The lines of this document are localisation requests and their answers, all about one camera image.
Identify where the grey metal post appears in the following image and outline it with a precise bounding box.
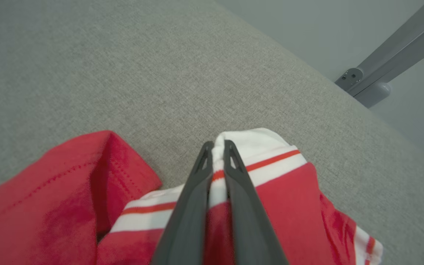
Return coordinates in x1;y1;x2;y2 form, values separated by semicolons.
335;0;424;97

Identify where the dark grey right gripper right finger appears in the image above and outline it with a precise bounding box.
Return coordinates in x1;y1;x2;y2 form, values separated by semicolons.
224;140;290;265

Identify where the grey rounded cylinder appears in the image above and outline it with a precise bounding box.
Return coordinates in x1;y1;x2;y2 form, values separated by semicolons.
354;82;392;108

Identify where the red and white jersey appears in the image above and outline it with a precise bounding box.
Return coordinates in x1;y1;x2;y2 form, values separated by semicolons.
0;128;384;265

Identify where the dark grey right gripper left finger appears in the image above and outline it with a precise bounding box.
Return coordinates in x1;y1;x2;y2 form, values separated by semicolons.
151;141;214;265

